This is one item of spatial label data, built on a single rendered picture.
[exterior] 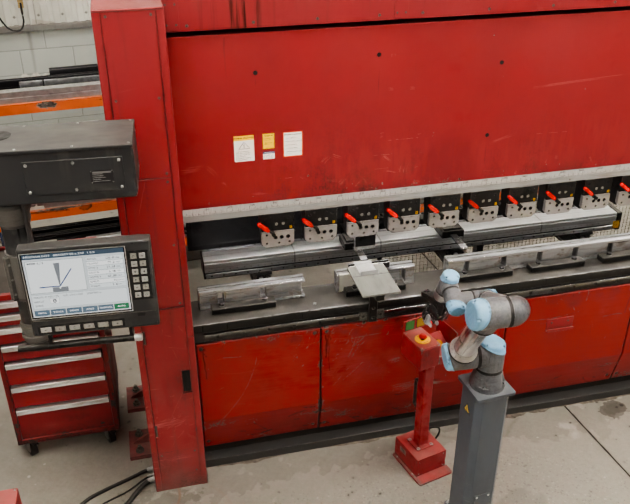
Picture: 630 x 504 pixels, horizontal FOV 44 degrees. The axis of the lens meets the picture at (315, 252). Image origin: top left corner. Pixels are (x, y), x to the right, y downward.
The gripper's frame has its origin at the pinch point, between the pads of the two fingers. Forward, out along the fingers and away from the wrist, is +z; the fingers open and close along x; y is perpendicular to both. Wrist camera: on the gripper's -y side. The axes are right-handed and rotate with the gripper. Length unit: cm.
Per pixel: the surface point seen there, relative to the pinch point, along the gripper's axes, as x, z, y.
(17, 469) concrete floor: -178, 115, -56
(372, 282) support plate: -13.9, -2.2, -27.0
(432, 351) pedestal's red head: 0.5, 10.5, 9.8
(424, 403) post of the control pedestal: 2.6, 45.5, 17.1
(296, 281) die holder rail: -42, 9, -47
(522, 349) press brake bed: 69, 43, 9
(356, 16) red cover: -18, -109, -81
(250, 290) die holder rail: -63, 12, -51
